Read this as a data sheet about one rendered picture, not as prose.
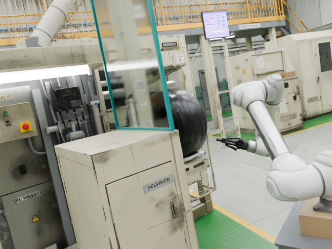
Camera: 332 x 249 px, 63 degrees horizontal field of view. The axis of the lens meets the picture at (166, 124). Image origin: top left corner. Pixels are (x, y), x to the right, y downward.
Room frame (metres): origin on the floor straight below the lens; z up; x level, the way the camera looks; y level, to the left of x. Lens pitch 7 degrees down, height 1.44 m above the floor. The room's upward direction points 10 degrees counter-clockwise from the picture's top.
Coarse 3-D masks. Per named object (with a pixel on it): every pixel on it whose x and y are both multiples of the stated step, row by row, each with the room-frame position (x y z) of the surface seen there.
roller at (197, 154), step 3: (195, 153) 2.09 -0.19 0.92; (198, 153) 2.09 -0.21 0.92; (201, 153) 2.11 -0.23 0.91; (204, 153) 2.12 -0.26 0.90; (186, 156) 2.04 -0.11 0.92; (189, 156) 2.04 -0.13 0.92; (192, 156) 2.05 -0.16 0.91; (195, 156) 2.07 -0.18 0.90; (198, 156) 2.08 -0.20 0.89; (201, 156) 2.11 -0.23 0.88; (183, 159) 2.01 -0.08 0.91; (186, 159) 2.02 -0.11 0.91; (189, 159) 2.03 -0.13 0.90; (192, 159) 2.05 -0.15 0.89; (186, 162) 2.03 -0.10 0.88
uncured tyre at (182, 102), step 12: (180, 96) 2.02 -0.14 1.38; (192, 96) 2.06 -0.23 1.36; (180, 108) 1.93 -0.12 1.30; (192, 108) 1.97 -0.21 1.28; (180, 120) 1.90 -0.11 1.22; (192, 120) 1.93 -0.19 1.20; (204, 120) 2.00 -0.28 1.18; (180, 132) 1.90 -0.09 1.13; (192, 132) 1.93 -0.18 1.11; (204, 132) 2.00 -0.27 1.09; (192, 144) 1.96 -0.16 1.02
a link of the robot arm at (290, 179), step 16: (240, 96) 1.61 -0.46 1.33; (256, 96) 1.57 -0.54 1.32; (256, 112) 1.51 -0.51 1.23; (256, 128) 1.49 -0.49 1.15; (272, 128) 1.41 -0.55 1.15; (272, 144) 1.35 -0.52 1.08; (272, 160) 1.34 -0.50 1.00; (288, 160) 1.24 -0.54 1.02; (272, 176) 1.22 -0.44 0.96; (288, 176) 1.18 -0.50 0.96; (304, 176) 1.17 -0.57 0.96; (320, 176) 1.17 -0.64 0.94; (272, 192) 1.22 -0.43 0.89; (288, 192) 1.16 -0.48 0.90; (304, 192) 1.15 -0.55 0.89; (320, 192) 1.16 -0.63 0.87
